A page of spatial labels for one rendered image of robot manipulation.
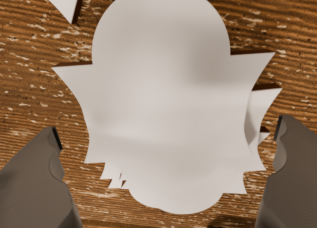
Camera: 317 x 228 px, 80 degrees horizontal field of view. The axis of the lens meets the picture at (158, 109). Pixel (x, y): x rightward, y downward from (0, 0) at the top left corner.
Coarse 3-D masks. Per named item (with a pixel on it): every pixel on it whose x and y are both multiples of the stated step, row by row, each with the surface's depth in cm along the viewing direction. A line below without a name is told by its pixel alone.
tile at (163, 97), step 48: (144, 0) 9; (192, 0) 9; (96, 48) 10; (144, 48) 10; (192, 48) 10; (96, 96) 11; (144, 96) 11; (192, 96) 11; (240, 96) 11; (96, 144) 13; (144, 144) 13; (192, 144) 13; (240, 144) 13
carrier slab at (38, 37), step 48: (0, 0) 14; (48, 0) 14; (96, 0) 14; (240, 0) 14; (288, 0) 14; (0, 48) 16; (48, 48) 16; (240, 48) 15; (288, 48) 15; (0, 96) 18; (48, 96) 18; (288, 96) 17; (0, 144) 20; (96, 192) 24
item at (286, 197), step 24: (288, 120) 10; (288, 144) 8; (312, 144) 8; (288, 168) 7; (312, 168) 7; (264, 192) 6; (288, 192) 6; (312, 192) 6; (264, 216) 6; (288, 216) 5; (312, 216) 5
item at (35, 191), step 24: (48, 144) 9; (24, 168) 8; (48, 168) 8; (0, 192) 7; (24, 192) 7; (48, 192) 7; (0, 216) 6; (24, 216) 6; (48, 216) 6; (72, 216) 6
